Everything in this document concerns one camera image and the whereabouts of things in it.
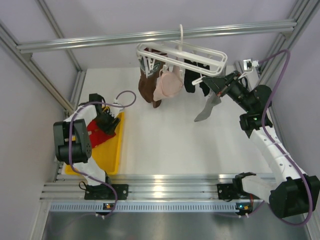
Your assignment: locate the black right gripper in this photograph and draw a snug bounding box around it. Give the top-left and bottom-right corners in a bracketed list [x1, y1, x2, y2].
[203, 70, 253, 113]

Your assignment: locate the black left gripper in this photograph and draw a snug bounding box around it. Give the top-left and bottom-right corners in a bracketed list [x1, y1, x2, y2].
[92, 108, 120, 136]

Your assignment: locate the grey sock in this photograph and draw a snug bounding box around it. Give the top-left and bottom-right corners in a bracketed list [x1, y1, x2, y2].
[194, 94, 222, 122]

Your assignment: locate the red santa sock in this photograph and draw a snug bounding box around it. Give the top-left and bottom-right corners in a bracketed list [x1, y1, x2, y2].
[87, 120, 116, 148]

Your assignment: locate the black sock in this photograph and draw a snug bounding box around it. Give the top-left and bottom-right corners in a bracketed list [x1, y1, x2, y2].
[184, 69, 201, 93]
[197, 63, 210, 97]

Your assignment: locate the white plastic clip hanger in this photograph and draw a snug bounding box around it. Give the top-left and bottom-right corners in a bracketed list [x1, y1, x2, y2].
[136, 24, 228, 77]

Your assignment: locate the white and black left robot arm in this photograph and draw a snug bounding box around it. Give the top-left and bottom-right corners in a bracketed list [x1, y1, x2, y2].
[53, 93, 122, 199]

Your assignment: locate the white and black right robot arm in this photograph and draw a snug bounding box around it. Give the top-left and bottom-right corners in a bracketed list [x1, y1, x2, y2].
[202, 71, 320, 219]

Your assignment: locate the yellow plastic tray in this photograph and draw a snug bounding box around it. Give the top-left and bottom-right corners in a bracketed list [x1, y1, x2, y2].
[64, 111, 126, 176]

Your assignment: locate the pink sock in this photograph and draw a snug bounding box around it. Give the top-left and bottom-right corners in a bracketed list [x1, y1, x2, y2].
[153, 65, 184, 101]

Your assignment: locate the maroon striped brown sock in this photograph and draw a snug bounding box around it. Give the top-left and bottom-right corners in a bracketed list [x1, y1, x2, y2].
[138, 56, 164, 109]

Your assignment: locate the aluminium top crossbar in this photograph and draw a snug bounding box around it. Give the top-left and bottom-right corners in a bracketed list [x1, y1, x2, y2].
[16, 19, 298, 53]

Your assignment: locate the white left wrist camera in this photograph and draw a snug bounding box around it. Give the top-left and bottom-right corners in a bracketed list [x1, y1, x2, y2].
[108, 98, 125, 118]

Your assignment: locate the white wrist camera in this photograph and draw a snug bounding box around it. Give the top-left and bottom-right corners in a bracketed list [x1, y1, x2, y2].
[108, 98, 125, 118]
[243, 58, 259, 73]

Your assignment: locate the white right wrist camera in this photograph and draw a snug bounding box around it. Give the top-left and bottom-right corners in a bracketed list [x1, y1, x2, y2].
[243, 58, 259, 73]

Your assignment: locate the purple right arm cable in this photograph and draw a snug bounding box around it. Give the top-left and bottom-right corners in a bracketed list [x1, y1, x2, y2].
[257, 49, 315, 227]

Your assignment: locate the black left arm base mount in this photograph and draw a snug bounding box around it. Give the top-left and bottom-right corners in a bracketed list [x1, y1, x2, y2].
[84, 184, 129, 200]

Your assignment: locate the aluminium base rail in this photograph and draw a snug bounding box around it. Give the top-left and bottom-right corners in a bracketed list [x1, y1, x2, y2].
[40, 174, 235, 202]

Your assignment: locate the slotted grey cable duct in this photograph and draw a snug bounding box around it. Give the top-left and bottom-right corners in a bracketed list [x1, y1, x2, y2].
[49, 201, 253, 213]

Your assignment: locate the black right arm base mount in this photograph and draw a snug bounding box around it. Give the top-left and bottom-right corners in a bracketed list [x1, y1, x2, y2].
[216, 183, 259, 202]

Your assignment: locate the aluminium right frame post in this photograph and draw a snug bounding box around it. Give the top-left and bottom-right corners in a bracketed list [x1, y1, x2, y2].
[248, 0, 320, 110]

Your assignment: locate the aluminium frame post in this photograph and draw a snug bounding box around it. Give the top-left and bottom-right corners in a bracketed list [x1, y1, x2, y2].
[248, 0, 320, 110]
[0, 21, 74, 116]

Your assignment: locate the aluminium left frame post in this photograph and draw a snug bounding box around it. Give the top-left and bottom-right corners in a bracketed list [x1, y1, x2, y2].
[0, 21, 74, 116]

